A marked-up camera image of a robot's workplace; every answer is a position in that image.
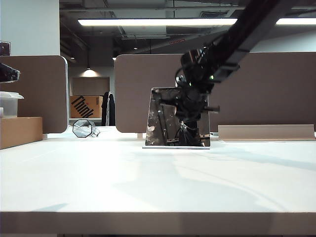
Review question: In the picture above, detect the octagonal glass terrarium black frame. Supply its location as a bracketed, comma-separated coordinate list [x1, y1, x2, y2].
[72, 118, 101, 138]

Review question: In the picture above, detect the black hanging jacket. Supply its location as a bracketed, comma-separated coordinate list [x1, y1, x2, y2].
[101, 91, 116, 127]

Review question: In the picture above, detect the distant brown partition panel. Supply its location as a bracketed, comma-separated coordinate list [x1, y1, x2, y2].
[71, 77, 110, 97]

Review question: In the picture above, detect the cardboard box with Think print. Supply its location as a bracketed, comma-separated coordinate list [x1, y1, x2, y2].
[70, 95, 104, 119]

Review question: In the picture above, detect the long linear ceiling light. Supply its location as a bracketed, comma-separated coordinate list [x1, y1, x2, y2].
[78, 17, 316, 27]

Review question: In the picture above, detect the translucent plastic container with lid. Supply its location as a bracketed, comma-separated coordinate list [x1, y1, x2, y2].
[0, 91, 25, 119]

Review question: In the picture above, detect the long brown desk partition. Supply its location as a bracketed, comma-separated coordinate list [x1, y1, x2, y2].
[114, 51, 316, 134]

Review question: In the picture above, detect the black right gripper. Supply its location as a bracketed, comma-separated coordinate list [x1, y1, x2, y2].
[159, 70, 221, 122]

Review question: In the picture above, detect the brown desk partition rounded corner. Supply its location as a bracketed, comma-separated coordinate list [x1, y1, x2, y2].
[0, 55, 69, 134]

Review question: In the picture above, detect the tan angled desk ledge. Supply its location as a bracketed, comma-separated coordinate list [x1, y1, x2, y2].
[217, 124, 316, 142]

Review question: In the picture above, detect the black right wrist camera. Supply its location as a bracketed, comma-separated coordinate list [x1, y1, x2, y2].
[180, 48, 207, 73]

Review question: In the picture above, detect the square mirror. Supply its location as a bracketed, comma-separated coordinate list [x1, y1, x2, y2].
[142, 86, 212, 151]

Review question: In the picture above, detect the plain brown cardboard box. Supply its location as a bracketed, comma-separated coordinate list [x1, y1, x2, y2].
[0, 117, 43, 150]

